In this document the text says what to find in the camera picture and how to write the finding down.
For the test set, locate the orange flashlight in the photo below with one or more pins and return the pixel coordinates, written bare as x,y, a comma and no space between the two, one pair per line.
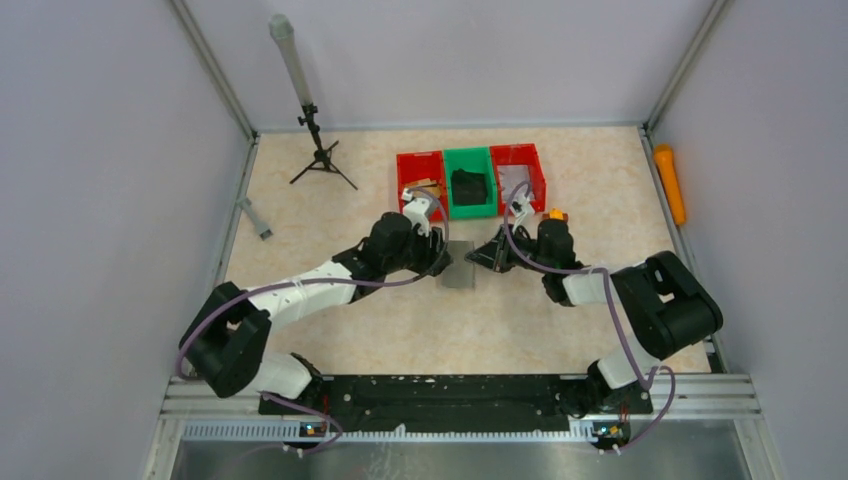
664,160

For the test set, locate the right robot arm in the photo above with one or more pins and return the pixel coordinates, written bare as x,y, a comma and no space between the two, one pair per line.
658,306

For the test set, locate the grey card holder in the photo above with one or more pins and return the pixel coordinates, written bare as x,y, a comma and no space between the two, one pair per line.
460,273

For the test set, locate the yellow toy brick car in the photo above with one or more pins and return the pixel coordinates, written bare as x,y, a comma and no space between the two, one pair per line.
556,214

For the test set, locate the red bin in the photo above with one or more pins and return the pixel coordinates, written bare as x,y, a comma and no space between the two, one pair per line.
418,165
525,154

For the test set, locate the small grey bracket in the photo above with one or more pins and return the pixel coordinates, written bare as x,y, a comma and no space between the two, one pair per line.
261,227

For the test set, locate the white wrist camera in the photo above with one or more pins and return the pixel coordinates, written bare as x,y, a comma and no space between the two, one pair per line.
520,208
418,206

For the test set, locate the left red bin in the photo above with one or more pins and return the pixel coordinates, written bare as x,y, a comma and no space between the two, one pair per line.
418,165

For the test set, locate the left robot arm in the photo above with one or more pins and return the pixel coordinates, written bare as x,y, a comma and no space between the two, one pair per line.
227,342

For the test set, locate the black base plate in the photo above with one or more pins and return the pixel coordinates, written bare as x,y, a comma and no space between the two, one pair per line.
463,403

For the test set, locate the green bin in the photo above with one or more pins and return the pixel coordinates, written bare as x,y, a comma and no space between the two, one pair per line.
475,159

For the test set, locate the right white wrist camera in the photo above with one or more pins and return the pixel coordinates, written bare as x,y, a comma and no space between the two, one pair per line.
520,208

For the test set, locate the black item in bin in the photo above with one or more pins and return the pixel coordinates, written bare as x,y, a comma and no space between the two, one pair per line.
468,188

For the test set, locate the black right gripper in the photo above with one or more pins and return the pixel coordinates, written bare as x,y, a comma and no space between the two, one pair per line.
502,249

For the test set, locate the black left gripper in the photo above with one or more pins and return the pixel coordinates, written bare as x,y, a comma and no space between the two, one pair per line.
431,255

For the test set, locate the black tripod with grey tube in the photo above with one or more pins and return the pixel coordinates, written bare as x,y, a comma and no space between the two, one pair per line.
283,34

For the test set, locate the right red bin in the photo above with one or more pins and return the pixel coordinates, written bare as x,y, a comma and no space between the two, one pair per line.
525,154

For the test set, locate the clear bag in bin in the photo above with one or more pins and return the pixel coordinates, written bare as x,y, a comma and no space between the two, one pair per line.
510,176

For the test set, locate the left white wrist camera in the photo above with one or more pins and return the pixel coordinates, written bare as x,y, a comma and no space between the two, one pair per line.
418,206

